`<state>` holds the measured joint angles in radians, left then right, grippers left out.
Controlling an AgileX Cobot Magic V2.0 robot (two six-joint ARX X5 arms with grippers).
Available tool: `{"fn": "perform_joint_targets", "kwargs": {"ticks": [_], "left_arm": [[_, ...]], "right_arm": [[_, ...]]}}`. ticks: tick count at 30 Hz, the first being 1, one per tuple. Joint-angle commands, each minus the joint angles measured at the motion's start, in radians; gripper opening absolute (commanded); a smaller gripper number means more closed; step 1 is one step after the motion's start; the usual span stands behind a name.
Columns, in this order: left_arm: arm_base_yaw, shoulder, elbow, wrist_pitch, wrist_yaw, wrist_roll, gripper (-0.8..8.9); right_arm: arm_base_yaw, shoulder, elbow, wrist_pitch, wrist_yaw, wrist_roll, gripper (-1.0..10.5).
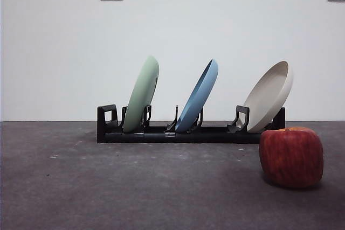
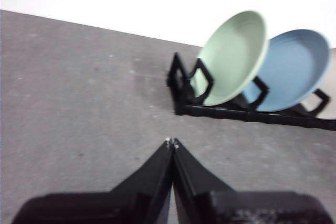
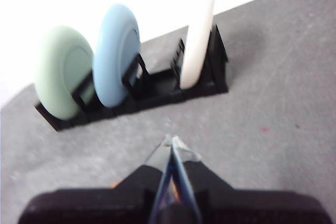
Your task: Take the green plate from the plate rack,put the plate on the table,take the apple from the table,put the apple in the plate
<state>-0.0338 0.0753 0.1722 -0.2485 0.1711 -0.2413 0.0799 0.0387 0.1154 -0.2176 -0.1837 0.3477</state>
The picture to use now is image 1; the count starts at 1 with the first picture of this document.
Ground blue plate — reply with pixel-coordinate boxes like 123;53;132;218
175;58;219;131

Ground pale green plate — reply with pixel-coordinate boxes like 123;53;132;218
123;55;160;133

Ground black plate rack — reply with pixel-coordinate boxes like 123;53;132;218
96;103;286;144

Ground red apple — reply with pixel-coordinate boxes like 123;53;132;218
259;126;324;189

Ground beige plate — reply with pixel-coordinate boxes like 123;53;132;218
243;60;294;134

